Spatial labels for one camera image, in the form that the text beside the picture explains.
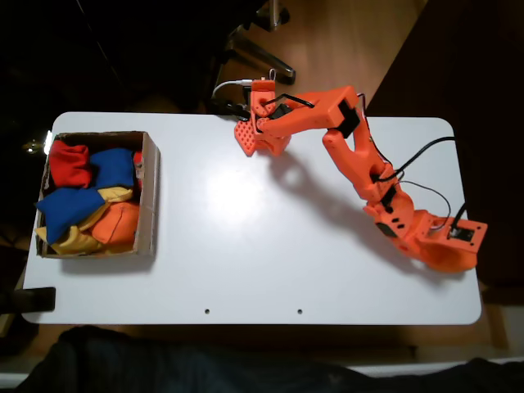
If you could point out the large orange bean bag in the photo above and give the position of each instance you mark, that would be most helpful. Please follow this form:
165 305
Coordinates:
450 262

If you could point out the cardboard box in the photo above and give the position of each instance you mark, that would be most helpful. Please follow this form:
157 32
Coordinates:
149 196

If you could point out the yellow bean bag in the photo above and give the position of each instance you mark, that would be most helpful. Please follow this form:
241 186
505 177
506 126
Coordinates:
118 194
78 245

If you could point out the orange bean bag black stitching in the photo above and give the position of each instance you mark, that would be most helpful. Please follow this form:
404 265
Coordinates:
116 223

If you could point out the square blue bean bag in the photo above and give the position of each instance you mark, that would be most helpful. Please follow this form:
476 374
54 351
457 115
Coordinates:
112 168

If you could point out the pointed blue bean bag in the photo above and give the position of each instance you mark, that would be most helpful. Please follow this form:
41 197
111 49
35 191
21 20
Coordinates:
65 209

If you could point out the large red bean bag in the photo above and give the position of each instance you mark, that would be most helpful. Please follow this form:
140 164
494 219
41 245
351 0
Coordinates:
69 163

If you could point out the black glossy clamp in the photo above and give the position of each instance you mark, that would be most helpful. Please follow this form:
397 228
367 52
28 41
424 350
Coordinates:
233 109

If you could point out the metal chair base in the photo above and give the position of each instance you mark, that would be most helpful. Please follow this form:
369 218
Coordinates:
266 55

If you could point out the person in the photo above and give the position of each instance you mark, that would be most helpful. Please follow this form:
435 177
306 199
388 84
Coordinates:
163 364

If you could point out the black flat table clamp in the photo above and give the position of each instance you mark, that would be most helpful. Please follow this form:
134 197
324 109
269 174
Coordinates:
32 299

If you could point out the orange camera mount with camera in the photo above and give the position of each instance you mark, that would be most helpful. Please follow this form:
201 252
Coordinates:
464 235

